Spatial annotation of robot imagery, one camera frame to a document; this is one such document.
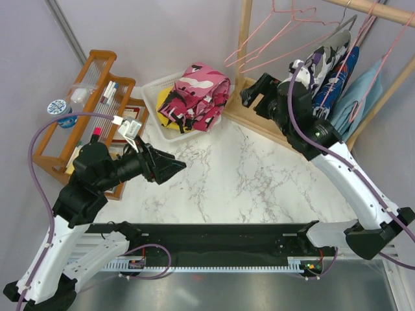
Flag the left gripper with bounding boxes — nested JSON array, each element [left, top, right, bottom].
[[98, 133, 187, 190]]

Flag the white cable duct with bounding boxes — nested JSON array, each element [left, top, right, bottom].
[[101, 259, 322, 273]]

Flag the grey metal hanger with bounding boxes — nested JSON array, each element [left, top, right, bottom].
[[320, 0, 357, 43]]

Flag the pink hanger of blue trousers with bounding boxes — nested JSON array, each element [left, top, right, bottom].
[[319, 0, 379, 109]]

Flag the grey purple camouflage trousers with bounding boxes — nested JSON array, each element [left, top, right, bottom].
[[296, 30, 351, 97]]

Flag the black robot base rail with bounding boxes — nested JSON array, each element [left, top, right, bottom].
[[84, 222, 357, 268]]

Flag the yellow trousers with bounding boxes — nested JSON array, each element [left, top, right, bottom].
[[156, 87, 194, 134]]

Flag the pink hanger of camouflage trousers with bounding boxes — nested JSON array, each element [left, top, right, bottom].
[[253, 9, 339, 71]]

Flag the pink camouflage trousers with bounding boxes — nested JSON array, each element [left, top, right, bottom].
[[173, 62, 231, 132]]

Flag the white plastic basket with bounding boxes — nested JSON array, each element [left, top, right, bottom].
[[141, 70, 204, 143]]

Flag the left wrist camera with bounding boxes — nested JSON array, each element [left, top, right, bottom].
[[112, 116, 142, 152]]

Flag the white marker pens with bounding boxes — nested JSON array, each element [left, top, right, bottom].
[[99, 80, 119, 106]]

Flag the pale yellow highlighter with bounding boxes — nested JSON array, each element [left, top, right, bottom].
[[65, 146, 82, 175]]

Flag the wooden clothes rack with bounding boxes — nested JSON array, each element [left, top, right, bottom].
[[224, 1, 414, 150]]

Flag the white earbuds case in bag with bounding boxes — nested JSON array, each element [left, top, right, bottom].
[[71, 87, 89, 104]]

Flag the pink black highlighter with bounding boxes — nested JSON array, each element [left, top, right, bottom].
[[92, 127, 101, 139]]

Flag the red bordered card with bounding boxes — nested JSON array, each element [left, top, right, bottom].
[[112, 106, 143, 143]]

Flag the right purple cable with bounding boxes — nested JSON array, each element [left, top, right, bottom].
[[288, 66, 415, 270]]

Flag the pink hanger of yellow trousers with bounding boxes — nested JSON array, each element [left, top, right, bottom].
[[224, 1, 317, 73]]

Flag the blue patterned trousers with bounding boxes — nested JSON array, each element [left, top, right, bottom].
[[313, 46, 360, 119]]

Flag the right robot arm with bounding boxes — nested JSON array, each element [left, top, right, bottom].
[[240, 73, 414, 260]]

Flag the light blue trousers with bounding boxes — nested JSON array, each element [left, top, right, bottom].
[[330, 62, 383, 142]]

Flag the blue lidded jar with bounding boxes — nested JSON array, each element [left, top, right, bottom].
[[47, 99, 78, 129]]

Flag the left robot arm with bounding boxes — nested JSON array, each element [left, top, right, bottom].
[[3, 132, 186, 310]]

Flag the wooden desk organizer shelf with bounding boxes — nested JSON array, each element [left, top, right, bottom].
[[33, 50, 149, 185]]

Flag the pink hanger of light trousers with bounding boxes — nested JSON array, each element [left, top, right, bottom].
[[349, 12, 414, 123]]

